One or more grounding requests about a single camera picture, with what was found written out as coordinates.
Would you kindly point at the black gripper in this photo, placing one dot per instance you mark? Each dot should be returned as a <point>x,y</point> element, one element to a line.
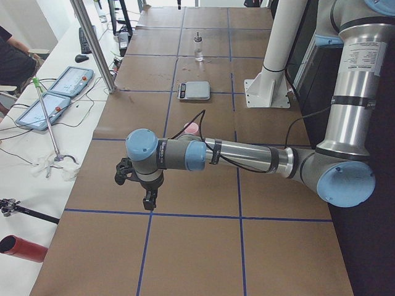
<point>150,185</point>

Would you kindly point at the white camera pillar with base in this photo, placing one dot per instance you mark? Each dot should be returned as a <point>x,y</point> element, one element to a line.
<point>269,89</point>

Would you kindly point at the clear glass sauce bottle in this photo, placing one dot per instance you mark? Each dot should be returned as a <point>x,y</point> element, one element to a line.
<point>198,47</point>

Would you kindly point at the black tripod leg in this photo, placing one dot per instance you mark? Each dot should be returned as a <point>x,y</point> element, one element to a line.
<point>10,206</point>

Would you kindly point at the black computer mouse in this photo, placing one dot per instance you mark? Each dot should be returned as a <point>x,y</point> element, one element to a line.
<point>81,58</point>

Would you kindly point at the seated person in black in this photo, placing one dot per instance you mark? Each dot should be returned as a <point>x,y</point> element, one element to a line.
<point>17,66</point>

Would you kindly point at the silver digital kitchen scale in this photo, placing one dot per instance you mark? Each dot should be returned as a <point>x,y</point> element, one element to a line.
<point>194,90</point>

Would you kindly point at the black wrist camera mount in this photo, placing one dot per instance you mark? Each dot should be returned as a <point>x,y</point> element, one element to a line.
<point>125,171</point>

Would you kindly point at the pink paper cup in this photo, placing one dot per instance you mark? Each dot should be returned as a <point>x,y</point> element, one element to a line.
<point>191,128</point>

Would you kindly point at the aluminium frame post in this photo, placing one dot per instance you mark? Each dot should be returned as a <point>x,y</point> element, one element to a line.
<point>86,25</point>

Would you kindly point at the white crumpled tissue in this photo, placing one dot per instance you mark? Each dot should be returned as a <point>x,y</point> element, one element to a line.
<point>68,166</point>

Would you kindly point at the upper blue teach pendant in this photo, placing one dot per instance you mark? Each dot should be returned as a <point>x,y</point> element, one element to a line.
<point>72,81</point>

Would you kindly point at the green-handled reacher grabber tool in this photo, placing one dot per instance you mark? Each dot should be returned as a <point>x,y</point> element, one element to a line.
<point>46,114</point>

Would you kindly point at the lower blue teach pendant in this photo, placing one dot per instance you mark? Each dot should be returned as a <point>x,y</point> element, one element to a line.
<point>34,117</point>

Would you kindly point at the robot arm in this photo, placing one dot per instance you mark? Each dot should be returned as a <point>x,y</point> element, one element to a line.
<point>337,169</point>

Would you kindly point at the red cylinder tube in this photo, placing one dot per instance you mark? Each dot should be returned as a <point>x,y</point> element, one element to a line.
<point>24,249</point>

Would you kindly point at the blue teach pendant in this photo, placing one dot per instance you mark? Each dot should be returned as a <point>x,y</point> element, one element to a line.
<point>34,117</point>
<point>72,81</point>

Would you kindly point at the black keyboard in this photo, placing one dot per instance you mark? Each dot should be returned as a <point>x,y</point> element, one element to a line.
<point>84,45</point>

